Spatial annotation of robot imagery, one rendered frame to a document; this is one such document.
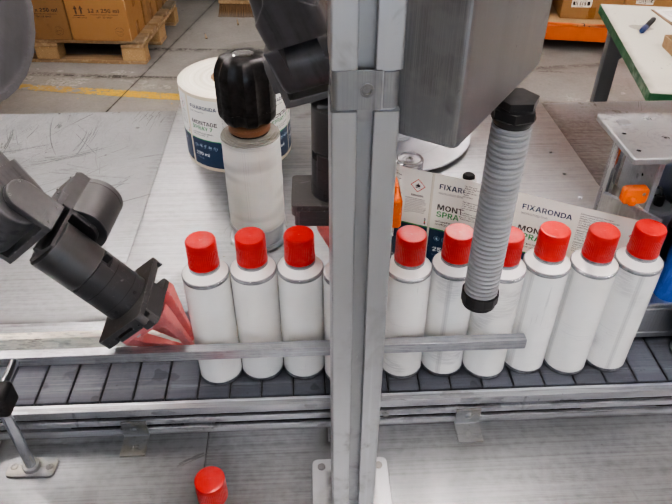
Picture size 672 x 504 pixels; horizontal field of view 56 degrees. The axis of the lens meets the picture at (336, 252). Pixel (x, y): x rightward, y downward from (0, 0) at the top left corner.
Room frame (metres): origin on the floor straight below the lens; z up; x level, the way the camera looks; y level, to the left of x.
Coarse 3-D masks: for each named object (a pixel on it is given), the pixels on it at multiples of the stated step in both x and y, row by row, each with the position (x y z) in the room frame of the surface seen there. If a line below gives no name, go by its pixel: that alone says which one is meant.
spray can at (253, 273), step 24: (240, 240) 0.53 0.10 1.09; (264, 240) 0.54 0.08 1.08; (240, 264) 0.53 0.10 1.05; (264, 264) 0.53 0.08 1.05; (240, 288) 0.52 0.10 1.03; (264, 288) 0.52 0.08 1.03; (240, 312) 0.52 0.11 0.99; (264, 312) 0.52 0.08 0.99; (240, 336) 0.53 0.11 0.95; (264, 336) 0.52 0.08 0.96; (264, 360) 0.52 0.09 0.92
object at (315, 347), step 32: (0, 352) 0.49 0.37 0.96; (32, 352) 0.49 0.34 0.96; (64, 352) 0.49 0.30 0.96; (96, 352) 0.49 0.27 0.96; (128, 352) 0.49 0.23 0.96; (160, 352) 0.49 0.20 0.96; (192, 352) 0.49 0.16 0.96; (224, 352) 0.49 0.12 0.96; (256, 352) 0.49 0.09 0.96; (288, 352) 0.49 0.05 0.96; (320, 352) 0.49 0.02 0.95; (384, 352) 0.50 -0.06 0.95
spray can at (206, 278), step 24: (192, 240) 0.53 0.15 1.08; (192, 264) 0.52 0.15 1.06; (216, 264) 0.53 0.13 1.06; (192, 288) 0.51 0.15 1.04; (216, 288) 0.51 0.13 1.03; (192, 312) 0.51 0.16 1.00; (216, 312) 0.51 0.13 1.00; (216, 336) 0.51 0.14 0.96; (216, 360) 0.51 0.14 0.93; (240, 360) 0.53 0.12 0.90; (216, 384) 0.51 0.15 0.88
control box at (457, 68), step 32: (416, 0) 0.38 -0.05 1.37; (448, 0) 0.37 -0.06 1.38; (480, 0) 0.37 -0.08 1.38; (512, 0) 0.41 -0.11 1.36; (544, 0) 0.48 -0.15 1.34; (416, 32) 0.38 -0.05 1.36; (448, 32) 0.37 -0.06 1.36; (480, 32) 0.37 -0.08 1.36; (512, 32) 0.42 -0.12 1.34; (544, 32) 0.50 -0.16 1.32; (416, 64) 0.38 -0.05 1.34; (448, 64) 0.37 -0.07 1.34; (480, 64) 0.38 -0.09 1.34; (512, 64) 0.44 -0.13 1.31; (416, 96) 0.38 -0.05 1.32; (448, 96) 0.36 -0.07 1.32; (480, 96) 0.39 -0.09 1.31; (416, 128) 0.37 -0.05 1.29; (448, 128) 0.36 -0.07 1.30
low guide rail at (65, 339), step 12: (0, 336) 0.56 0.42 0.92; (12, 336) 0.56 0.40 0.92; (24, 336) 0.56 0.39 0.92; (36, 336) 0.56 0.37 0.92; (48, 336) 0.56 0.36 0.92; (60, 336) 0.56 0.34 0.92; (72, 336) 0.56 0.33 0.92; (84, 336) 0.56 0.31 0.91; (96, 336) 0.56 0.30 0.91; (168, 336) 0.56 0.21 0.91; (0, 348) 0.55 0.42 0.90; (12, 348) 0.55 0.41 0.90; (24, 348) 0.55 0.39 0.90; (36, 348) 0.55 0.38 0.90; (48, 348) 0.55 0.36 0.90; (60, 348) 0.55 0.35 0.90
